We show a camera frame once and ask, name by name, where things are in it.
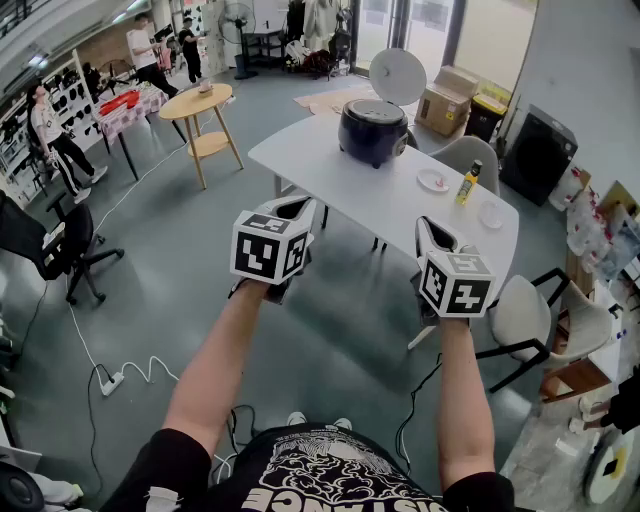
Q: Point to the person's left forearm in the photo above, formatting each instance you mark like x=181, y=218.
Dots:
x=215, y=365

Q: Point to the pile of plastic bags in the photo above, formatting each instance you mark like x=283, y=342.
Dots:
x=595, y=230

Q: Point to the large cardboard box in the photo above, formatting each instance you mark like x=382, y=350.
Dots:
x=442, y=112

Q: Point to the black bin with yellow lid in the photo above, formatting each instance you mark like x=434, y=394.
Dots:
x=485, y=120

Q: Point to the person's black printed shirt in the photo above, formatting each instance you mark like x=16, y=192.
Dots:
x=325, y=475

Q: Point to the flattened cardboard sheets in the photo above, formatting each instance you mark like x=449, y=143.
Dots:
x=335, y=100

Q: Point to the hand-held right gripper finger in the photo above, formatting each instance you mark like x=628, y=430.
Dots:
x=449, y=237
x=425, y=240

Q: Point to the person's white shoe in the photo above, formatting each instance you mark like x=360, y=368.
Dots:
x=296, y=418
x=343, y=423

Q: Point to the black standing fan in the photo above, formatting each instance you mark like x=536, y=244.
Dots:
x=237, y=22

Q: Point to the round wooden side table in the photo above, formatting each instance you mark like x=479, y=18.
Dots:
x=197, y=105

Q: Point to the small pink bowl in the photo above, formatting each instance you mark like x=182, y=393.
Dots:
x=205, y=88

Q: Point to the pink chair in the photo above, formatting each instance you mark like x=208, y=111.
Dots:
x=165, y=60

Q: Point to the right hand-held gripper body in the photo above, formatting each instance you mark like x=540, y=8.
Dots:
x=462, y=295

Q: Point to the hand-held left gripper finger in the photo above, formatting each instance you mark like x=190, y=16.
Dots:
x=280, y=206
x=310, y=215

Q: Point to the black cabinet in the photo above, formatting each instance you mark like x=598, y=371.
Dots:
x=537, y=155

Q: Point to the small cardboard box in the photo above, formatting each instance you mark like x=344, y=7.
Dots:
x=457, y=80

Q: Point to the black metal shelf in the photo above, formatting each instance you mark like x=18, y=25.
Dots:
x=265, y=47

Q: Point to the person's right forearm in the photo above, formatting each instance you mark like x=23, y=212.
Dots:
x=462, y=400

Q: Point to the grey shell chair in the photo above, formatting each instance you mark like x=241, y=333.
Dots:
x=465, y=155

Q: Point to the white plate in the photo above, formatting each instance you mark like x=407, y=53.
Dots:
x=427, y=181
x=491, y=215

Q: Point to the white display shelf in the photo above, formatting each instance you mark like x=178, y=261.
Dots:
x=65, y=95

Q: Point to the beige chair with black frame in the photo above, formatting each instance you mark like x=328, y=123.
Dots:
x=520, y=310

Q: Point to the table with checkered cloth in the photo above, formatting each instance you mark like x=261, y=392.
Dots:
x=127, y=112

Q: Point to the brown wooden shelf unit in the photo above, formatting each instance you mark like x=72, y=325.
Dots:
x=575, y=380

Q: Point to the clothes rack with garments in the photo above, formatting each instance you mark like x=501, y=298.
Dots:
x=320, y=30

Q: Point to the person's right white shoe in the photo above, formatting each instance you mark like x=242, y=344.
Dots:
x=343, y=423

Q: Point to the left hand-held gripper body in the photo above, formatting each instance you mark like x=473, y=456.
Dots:
x=255, y=252

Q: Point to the person's left white shoe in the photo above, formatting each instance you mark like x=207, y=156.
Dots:
x=296, y=418

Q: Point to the pink food piece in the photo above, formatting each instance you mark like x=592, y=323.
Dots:
x=440, y=181

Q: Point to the yellow bottle with black cap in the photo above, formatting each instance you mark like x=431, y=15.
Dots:
x=467, y=187

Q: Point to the dark blue rice cooker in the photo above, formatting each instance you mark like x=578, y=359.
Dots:
x=370, y=137

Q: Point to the white power strip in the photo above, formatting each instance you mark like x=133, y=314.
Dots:
x=112, y=384

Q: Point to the black office chair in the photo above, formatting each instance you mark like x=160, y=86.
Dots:
x=30, y=245

